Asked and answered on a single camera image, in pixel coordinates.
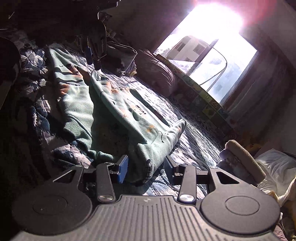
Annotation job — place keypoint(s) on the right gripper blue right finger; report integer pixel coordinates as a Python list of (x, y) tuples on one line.
[(185, 176)]

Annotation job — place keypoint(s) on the grey window curtain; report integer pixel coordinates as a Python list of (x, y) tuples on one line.
[(260, 91)]

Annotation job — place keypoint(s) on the blue white patterned quilt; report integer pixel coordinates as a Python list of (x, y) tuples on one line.
[(58, 148)]

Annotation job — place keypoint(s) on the colourful alphabet foam mat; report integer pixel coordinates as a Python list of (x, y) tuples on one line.
[(200, 105)]

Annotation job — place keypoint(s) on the lilac folded garment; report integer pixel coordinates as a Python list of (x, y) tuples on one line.
[(228, 160)]

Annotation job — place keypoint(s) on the dark bag with clothes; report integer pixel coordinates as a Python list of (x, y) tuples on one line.
[(119, 59)]

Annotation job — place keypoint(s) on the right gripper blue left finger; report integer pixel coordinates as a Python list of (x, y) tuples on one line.
[(108, 174)]

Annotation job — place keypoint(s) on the grey folded garment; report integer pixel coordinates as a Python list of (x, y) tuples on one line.
[(237, 170)]

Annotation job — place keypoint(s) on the white quilted blanket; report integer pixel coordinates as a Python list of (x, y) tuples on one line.
[(280, 175)]

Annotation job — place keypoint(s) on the teal printed fleece garment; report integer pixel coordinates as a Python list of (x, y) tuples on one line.
[(108, 122)]

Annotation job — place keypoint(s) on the yellow pikachu plush toy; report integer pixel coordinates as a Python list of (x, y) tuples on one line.
[(250, 143)]

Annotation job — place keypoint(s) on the purple folded duvet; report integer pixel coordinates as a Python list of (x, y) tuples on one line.
[(155, 73)]

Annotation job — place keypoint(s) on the tan folded towel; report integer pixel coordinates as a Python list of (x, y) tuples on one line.
[(246, 160)]

